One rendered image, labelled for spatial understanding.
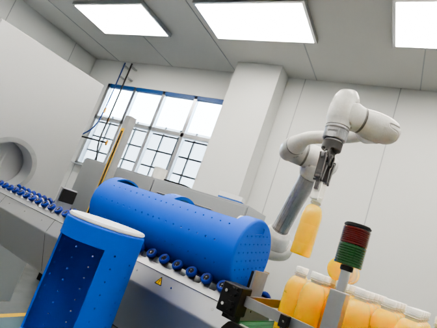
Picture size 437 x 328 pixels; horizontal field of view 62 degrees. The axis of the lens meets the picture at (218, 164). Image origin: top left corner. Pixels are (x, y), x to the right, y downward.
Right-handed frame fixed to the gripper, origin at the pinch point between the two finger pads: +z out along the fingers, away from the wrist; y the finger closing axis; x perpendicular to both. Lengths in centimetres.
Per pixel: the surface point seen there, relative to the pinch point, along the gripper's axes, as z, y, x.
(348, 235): 17, 40, 26
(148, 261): 47, 13, -56
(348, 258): 21, 40, 27
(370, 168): -96, -283, -60
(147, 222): 32, 15, -61
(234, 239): 26.6, 15.1, -18.4
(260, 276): 36.1, 2.2, -10.7
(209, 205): 8, -142, -151
